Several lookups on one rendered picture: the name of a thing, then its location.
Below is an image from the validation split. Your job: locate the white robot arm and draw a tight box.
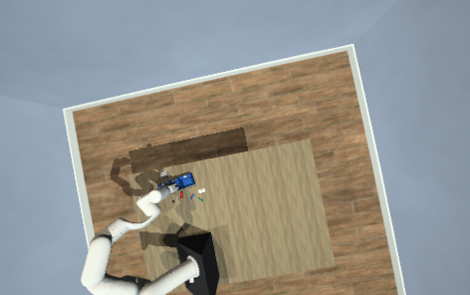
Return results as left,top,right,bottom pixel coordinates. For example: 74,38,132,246
81,170,199,295

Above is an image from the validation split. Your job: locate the blue rack of bins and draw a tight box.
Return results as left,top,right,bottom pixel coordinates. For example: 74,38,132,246
157,173,195,190

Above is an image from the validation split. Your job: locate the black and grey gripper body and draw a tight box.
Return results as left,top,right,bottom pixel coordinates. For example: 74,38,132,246
167,183,178,193

